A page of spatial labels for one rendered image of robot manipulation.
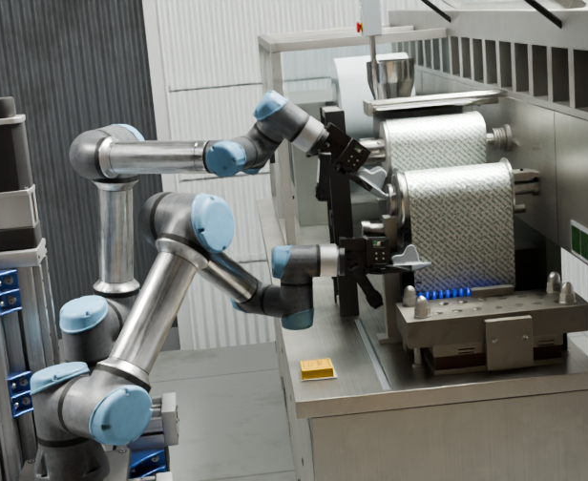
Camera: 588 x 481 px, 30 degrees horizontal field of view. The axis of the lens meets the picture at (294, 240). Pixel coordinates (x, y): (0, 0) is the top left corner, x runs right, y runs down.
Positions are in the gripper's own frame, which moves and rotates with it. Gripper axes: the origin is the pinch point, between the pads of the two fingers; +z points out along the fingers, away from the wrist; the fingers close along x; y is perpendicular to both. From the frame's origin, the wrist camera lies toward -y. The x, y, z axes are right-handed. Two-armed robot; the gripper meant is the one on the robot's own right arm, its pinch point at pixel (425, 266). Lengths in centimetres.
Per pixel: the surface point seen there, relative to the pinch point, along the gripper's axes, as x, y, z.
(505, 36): 29, 53, 25
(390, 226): 6.4, 8.6, -7.1
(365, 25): 54, 58, -8
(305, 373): -12.9, -20.9, -28.6
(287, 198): 101, 6, -29
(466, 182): -0.1, 19.1, 9.5
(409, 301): -8.1, -6.3, -4.9
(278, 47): 98, 54, -31
